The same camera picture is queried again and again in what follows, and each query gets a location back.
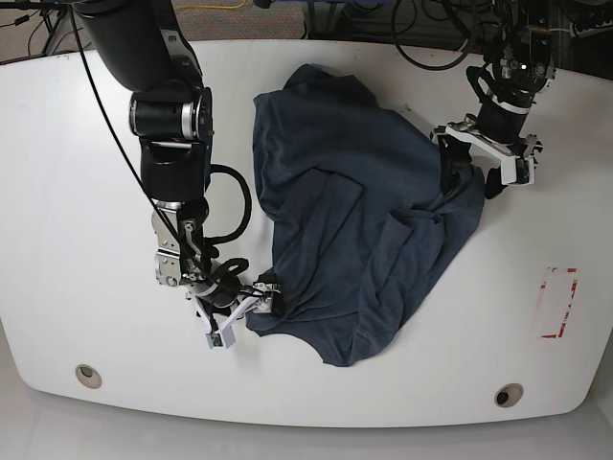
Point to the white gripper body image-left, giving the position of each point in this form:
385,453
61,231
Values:
219,312

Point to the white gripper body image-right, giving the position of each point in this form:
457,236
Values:
504,153

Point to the dark blue T-shirt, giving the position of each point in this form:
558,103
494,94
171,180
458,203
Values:
362,230

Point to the black robot arm image-left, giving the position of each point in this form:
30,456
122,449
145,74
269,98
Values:
171,113

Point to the red tape rectangle marking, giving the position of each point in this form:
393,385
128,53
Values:
555,299

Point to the wrist camera board image-left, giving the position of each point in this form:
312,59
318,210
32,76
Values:
215,340

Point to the wrist camera board image-right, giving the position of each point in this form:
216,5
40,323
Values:
524,171

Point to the left table cable grommet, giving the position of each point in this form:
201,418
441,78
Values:
88,376

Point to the table cable grommet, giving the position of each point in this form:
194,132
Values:
509,395
88,376

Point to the right table cable grommet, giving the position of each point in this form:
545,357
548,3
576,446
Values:
509,395

